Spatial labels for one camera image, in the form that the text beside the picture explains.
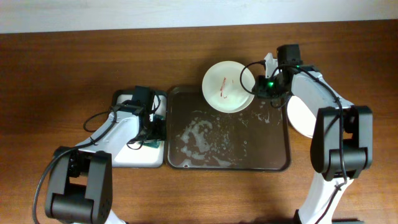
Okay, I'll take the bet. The dark brown serving tray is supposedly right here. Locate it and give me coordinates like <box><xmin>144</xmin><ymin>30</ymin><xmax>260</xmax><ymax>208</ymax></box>
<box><xmin>164</xmin><ymin>86</ymin><xmax>291</xmax><ymax>172</ymax></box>

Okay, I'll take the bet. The white sponge tray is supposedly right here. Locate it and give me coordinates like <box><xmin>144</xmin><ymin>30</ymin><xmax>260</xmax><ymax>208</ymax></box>
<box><xmin>104</xmin><ymin>88</ymin><xmax>167</xmax><ymax>168</ymax></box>

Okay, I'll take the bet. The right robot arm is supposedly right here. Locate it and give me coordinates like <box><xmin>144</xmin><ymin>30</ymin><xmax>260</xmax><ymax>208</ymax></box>
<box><xmin>253</xmin><ymin>64</ymin><xmax>373</xmax><ymax>224</ymax></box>

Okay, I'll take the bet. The green yellow sponge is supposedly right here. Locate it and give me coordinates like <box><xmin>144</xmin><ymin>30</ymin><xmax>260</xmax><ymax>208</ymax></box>
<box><xmin>142</xmin><ymin>114</ymin><xmax>165</xmax><ymax>149</ymax></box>

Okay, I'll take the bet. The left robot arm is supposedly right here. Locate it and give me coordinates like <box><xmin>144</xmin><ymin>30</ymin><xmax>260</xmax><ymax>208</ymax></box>
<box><xmin>43</xmin><ymin>106</ymin><xmax>165</xmax><ymax>223</ymax></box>

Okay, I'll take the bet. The cream plate with red stain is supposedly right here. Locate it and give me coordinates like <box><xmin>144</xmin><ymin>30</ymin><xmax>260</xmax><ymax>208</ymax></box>
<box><xmin>201</xmin><ymin>61</ymin><xmax>255</xmax><ymax>113</ymax></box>

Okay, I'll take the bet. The pink plate with red stain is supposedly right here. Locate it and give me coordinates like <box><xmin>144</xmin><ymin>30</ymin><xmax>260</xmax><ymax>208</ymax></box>
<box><xmin>287</xmin><ymin>96</ymin><xmax>319</xmax><ymax>138</ymax></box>

